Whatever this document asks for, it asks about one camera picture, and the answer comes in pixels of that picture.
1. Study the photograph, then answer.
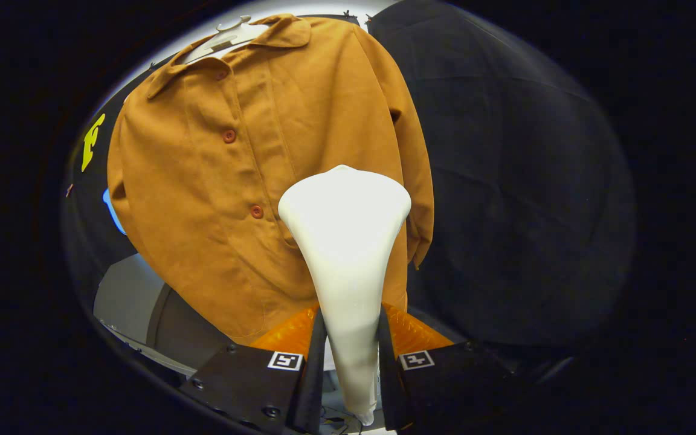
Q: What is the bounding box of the black backdrop cloth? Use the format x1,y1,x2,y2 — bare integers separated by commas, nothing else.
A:
61,0,637,387

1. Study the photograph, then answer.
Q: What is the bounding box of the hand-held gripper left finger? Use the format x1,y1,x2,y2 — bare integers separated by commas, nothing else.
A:
178,304,328,435

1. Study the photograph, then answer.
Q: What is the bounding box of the white clothes hanger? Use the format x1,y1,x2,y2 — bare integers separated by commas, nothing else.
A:
182,17,271,65

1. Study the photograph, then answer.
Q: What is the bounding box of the white garment steamer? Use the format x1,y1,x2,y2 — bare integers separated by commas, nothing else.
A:
278,164,412,427

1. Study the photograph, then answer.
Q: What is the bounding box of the orange-brown button shirt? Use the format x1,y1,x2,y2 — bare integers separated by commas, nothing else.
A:
106,13,434,346

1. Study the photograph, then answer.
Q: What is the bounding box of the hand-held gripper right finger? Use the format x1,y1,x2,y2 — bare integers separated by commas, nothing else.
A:
377,303,527,433

